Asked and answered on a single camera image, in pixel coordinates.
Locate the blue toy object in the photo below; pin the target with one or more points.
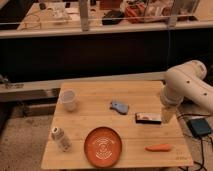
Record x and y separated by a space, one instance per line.
119 107

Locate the orange round plate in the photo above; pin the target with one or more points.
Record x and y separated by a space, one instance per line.
103 147

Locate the grey metal post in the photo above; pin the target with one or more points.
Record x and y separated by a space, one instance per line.
83 9

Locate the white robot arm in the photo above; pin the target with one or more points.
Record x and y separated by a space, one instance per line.
185 81

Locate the beige wooden end tool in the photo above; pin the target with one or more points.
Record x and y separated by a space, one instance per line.
168 113

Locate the white lying bottle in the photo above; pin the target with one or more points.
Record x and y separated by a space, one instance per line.
61 139

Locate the translucent plastic cup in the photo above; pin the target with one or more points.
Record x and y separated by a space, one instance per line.
68 99

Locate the black rectangular box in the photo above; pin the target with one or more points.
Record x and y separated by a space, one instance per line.
148 118

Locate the orange carrot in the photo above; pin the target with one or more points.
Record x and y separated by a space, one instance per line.
159 148

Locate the black power adapter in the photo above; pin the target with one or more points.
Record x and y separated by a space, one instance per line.
199 127

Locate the black bag on bench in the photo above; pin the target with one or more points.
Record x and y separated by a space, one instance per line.
112 17

